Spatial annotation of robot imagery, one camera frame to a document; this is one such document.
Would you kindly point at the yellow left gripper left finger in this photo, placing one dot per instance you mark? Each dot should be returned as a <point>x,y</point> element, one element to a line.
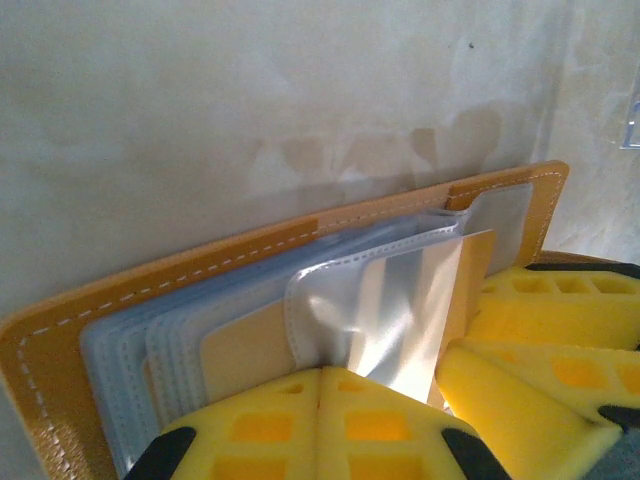
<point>215,420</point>

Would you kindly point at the tan leather card holder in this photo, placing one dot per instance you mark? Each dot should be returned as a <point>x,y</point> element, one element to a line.
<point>75,310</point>

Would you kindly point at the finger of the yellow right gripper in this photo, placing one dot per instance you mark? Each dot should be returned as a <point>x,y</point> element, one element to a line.
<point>550,310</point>
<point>525,380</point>

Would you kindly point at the clear acrylic card stand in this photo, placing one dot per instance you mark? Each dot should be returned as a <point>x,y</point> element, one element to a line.
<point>632,135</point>

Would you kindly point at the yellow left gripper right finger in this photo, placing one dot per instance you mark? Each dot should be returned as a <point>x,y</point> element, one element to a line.
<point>415,435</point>

